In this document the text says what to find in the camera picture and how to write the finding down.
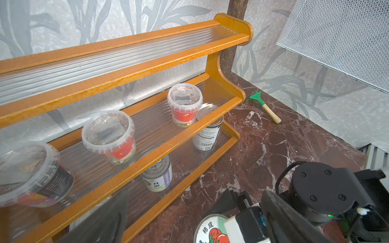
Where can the tomato label seed jar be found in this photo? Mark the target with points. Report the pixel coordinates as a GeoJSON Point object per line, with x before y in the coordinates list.
{"type": "Point", "coordinates": [212, 230]}

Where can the clear jar red label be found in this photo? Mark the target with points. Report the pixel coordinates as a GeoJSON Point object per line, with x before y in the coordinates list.
{"type": "Point", "coordinates": [111, 134]}
{"type": "Point", "coordinates": [184, 100]}

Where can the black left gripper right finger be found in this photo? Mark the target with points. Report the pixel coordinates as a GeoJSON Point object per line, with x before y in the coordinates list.
{"type": "Point", "coordinates": [285, 225]}

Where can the orange wooden three-tier shelf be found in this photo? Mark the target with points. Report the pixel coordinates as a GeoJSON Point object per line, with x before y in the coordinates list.
{"type": "Point", "coordinates": [73, 74]}

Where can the white mesh wire basket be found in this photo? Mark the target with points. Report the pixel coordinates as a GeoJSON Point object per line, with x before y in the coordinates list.
{"type": "Point", "coordinates": [350, 37]}

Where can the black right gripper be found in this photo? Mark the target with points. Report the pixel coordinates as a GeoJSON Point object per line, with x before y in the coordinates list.
{"type": "Point", "coordinates": [358, 201]}

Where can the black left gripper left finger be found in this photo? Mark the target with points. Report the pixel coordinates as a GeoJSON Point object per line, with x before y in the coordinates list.
{"type": "Point", "coordinates": [106, 225]}

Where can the clear jar black label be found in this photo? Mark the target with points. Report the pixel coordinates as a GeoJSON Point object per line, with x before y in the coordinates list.
{"type": "Point", "coordinates": [33, 175]}

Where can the purple flower seed can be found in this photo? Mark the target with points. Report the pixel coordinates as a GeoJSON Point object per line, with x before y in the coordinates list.
{"type": "Point", "coordinates": [159, 176]}

